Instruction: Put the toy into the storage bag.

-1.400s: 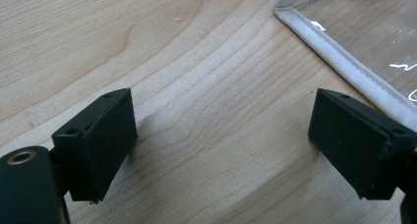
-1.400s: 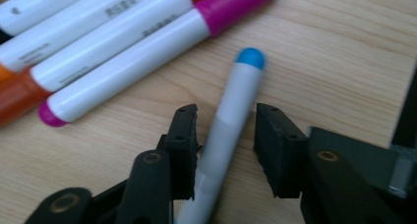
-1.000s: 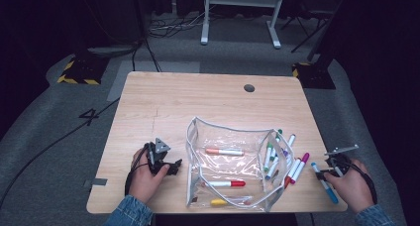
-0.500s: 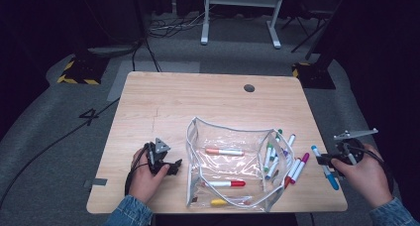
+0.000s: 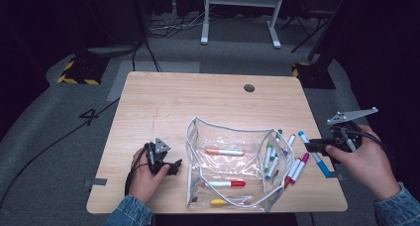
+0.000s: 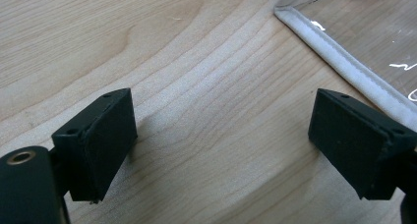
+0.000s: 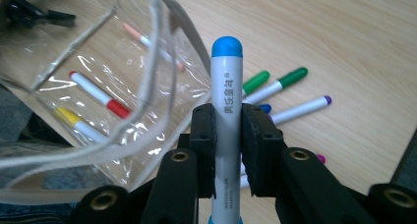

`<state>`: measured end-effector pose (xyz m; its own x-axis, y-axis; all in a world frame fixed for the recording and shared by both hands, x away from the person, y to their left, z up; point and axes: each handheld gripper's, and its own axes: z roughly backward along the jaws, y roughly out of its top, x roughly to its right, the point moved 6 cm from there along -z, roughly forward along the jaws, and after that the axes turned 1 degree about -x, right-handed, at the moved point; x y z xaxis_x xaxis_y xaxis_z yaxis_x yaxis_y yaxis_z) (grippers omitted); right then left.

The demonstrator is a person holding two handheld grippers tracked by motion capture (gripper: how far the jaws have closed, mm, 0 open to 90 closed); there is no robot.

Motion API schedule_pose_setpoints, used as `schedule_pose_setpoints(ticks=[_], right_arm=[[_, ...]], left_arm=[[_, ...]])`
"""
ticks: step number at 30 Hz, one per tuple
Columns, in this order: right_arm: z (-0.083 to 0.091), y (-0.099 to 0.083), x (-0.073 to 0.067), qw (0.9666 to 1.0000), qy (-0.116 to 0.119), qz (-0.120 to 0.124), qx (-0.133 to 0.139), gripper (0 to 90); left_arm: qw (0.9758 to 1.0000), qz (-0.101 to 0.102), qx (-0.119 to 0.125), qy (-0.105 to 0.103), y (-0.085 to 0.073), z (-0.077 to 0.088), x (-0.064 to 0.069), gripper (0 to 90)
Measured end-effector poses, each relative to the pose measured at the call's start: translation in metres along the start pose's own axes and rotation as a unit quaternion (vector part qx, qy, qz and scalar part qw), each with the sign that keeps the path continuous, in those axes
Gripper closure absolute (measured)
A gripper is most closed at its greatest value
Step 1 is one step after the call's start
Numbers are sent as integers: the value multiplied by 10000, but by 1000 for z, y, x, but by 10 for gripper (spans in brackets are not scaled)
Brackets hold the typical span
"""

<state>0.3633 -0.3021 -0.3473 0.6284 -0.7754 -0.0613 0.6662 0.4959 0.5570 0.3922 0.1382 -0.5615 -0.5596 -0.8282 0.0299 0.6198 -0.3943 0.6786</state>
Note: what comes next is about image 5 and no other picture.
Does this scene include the light green cap marker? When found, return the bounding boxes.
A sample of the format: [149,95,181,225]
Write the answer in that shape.
[262,141,274,172]

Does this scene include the dark blue cap marker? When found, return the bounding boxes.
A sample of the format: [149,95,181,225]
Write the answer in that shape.
[264,157,280,181]

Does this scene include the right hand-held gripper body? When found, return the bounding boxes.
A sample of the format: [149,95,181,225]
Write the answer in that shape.
[326,106,379,154]

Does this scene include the black tripod legs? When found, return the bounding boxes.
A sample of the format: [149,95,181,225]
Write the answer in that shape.
[280,14,333,54]

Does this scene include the yellow cap marker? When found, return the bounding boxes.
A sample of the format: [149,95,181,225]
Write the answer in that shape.
[210,195,254,207]

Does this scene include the black stand base yellow corner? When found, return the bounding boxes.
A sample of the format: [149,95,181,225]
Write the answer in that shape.
[291,53,337,90]

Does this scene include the light blue cap marker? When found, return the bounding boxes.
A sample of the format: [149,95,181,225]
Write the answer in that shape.
[297,130,333,179]

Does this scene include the dark red cap marker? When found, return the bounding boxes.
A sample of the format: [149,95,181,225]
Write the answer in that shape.
[283,157,302,189]

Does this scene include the bundle of floor cables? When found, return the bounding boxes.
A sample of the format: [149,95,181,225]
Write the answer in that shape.
[148,11,207,40]

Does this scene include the person's left hand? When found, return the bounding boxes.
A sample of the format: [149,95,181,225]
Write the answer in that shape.
[128,149,171,204]

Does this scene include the person's right hand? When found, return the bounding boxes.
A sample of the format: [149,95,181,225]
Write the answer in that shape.
[325,125,402,202]

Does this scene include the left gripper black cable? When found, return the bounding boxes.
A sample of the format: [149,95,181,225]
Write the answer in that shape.
[124,142,152,197]

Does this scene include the long black floor cable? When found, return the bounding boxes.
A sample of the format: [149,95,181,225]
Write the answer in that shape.
[0,97,121,210]

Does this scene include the peach cap marker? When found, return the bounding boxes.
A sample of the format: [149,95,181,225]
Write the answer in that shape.
[204,148,246,157]

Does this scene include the purple cap marker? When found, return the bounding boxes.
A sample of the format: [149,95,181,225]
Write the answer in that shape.
[282,134,297,158]

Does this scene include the dark green cap marker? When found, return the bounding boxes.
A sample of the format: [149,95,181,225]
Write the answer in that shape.
[271,128,284,161]

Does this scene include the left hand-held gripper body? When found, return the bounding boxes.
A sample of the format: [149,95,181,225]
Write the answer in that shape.
[145,137,176,176]

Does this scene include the magenta cap marker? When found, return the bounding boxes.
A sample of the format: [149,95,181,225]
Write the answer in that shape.
[290,152,311,184]

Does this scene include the clear plastic zipper bag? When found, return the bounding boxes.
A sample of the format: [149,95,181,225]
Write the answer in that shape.
[185,116,296,213]

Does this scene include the yellow black striped stand base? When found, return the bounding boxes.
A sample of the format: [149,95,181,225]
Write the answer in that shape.
[56,55,110,86]

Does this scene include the bright red cap marker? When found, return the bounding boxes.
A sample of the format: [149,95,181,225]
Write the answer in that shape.
[203,179,248,188]

